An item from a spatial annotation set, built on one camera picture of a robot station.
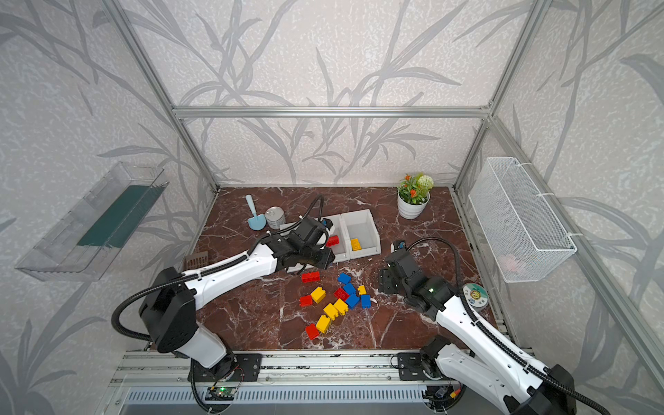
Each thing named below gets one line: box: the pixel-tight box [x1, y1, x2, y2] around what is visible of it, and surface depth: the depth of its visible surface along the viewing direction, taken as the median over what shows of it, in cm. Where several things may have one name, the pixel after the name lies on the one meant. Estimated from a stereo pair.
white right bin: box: [340, 209, 382, 261], surface depth 102 cm
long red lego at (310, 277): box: [300, 270, 321, 283], surface depth 93 cm
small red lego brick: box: [298, 294, 314, 307], surface depth 88 cm
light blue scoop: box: [245, 193, 268, 231], surface depth 110 cm
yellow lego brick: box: [310, 286, 326, 304], surface depth 88 cm
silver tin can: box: [264, 205, 286, 230], surface depth 107 cm
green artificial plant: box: [396, 172, 435, 205], surface depth 101 cm
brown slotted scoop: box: [183, 250, 209, 272], surface depth 98 cm
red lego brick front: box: [305, 323, 320, 341], surface depth 81 cm
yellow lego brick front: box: [315, 314, 331, 334], surface depth 81 cm
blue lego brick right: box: [360, 293, 371, 309], surface depth 87 cm
